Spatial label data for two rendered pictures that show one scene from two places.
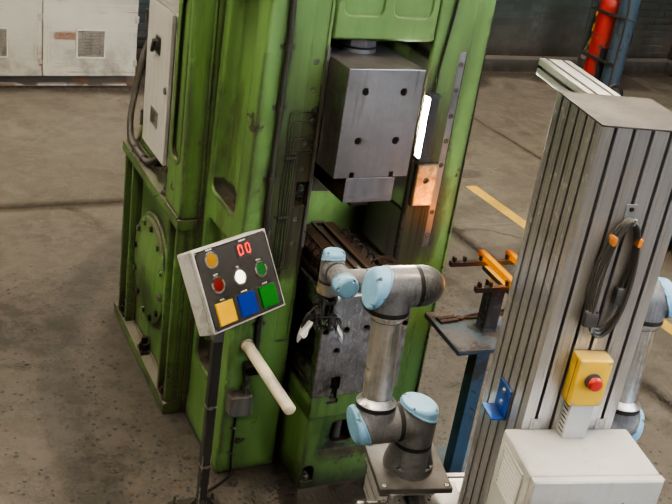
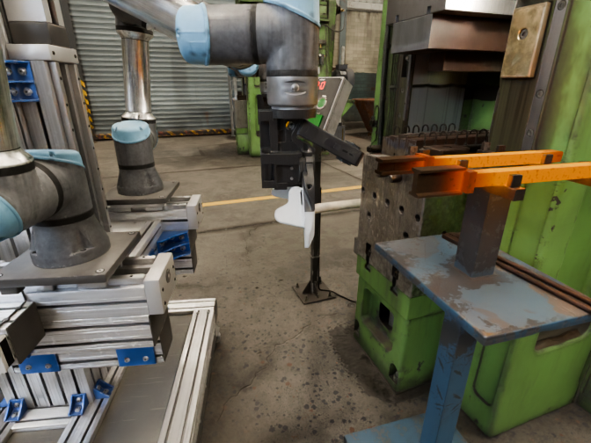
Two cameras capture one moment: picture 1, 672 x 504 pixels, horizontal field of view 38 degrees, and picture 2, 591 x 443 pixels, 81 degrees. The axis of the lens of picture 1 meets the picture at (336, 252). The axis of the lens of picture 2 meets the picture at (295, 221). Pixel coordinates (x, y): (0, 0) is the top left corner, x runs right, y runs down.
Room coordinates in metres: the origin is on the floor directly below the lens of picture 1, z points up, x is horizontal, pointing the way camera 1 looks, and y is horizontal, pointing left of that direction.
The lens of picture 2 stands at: (3.09, -1.40, 1.17)
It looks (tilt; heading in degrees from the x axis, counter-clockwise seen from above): 22 degrees down; 99
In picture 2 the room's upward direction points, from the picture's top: straight up
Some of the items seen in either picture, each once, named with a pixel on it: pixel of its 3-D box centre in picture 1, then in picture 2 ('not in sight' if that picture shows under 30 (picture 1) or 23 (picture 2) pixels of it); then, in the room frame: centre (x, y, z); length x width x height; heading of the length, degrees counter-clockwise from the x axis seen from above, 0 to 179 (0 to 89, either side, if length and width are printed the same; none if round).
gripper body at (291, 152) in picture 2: not in sight; (288, 148); (2.99, -0.86, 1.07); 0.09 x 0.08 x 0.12; 15
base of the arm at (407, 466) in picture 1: (410, 451); (138, 176); (2.36, -0.31, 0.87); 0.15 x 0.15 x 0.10
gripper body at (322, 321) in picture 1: (325, 310); (268, 110); (2.77, 0.00, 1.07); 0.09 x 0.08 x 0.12; 15
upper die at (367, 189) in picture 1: (344, 168); (460, 38); (3.45, 0.02, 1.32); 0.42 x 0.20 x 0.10; 29
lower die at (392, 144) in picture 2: (331, 253); (443, 142); (3.45, 0.02, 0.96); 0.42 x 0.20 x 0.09; 29
